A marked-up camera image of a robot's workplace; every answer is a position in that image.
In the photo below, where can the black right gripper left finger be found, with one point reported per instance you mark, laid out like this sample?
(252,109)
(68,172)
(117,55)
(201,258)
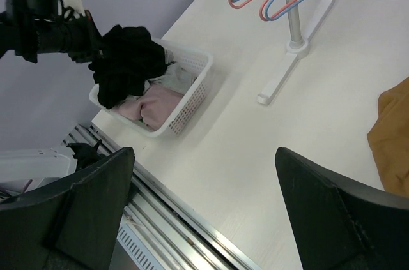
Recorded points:
(71,223)

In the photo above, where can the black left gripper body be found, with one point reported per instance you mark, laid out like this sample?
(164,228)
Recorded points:
(85,41)

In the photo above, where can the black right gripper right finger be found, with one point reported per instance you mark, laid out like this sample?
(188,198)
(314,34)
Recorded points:
(338,222)

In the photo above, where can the black tank top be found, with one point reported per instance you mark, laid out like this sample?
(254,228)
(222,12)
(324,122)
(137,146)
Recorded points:
(133,59)

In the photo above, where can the mauve pink tank top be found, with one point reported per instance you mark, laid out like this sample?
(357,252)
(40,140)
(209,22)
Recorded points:
(152,109)

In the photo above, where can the brown tank top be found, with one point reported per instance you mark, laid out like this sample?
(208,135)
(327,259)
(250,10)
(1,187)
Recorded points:
(388,139)

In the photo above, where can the grey tank top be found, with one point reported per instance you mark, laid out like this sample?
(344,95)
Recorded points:
(176,78)

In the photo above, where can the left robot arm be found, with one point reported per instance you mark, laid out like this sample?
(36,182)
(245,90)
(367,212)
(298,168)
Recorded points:
(33,27)

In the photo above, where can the clear plastic basket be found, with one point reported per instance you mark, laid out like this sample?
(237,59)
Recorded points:
(195,61)

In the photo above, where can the silver clothes rack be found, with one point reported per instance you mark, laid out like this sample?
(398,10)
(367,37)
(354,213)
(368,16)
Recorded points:
(296,49)

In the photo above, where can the white slotted cable duct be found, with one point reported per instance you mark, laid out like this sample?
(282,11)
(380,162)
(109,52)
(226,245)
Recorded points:
(138,248)

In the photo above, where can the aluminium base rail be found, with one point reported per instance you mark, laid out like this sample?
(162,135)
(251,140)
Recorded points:
(182,238)

